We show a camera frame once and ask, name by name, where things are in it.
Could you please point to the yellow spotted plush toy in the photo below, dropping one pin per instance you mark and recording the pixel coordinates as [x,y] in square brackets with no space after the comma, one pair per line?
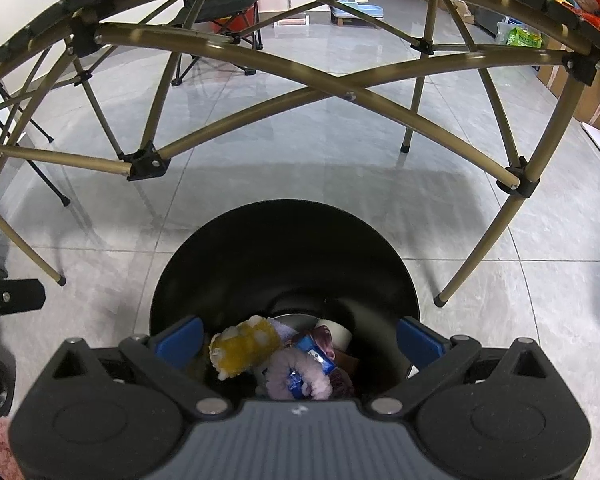
[245,342]

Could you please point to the pale purple fuzzy scrunchie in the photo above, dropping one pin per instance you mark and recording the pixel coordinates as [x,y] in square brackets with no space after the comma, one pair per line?
[280,365]

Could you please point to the flat pale box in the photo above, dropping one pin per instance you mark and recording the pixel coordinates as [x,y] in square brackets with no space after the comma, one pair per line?
[292,21]

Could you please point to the green snack bag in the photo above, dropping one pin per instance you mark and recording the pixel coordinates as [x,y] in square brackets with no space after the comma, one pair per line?
[525,37]

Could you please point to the black tripod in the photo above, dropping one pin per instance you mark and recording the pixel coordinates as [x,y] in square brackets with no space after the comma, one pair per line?
[62,197]

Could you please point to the white paper cup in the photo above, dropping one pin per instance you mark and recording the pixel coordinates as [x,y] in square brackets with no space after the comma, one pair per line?
[342,335]

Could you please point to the folding camping chair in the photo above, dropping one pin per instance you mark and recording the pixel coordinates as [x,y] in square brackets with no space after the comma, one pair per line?
[220,2]

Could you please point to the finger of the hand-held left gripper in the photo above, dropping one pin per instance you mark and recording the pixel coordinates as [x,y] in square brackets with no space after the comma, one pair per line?
[25,297]

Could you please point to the black round trash bin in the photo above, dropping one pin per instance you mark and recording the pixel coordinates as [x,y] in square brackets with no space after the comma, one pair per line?
[280,260]

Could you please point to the blue tissue packet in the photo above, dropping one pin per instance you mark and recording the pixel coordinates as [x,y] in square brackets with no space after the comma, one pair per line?
[312,347]

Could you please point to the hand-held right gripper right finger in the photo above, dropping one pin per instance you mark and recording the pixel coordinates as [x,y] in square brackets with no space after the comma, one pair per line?
[420,340]

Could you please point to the tan slatted folding table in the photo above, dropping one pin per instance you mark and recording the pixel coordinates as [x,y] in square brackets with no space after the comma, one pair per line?
[350,92]

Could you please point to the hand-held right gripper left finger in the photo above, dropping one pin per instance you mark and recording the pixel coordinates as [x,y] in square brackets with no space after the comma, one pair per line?
[180,338]

